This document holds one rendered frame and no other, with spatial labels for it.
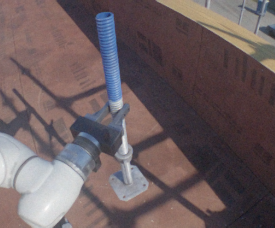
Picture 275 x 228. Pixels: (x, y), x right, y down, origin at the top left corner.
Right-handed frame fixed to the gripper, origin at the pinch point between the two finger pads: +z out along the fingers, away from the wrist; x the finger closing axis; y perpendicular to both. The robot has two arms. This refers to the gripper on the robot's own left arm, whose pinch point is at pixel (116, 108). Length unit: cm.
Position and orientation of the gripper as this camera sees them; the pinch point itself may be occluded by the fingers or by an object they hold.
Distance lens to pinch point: 64.8
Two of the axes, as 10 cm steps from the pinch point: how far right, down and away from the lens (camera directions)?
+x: -8.9, -3.1, 3.3
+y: -0.4, -6.8, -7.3
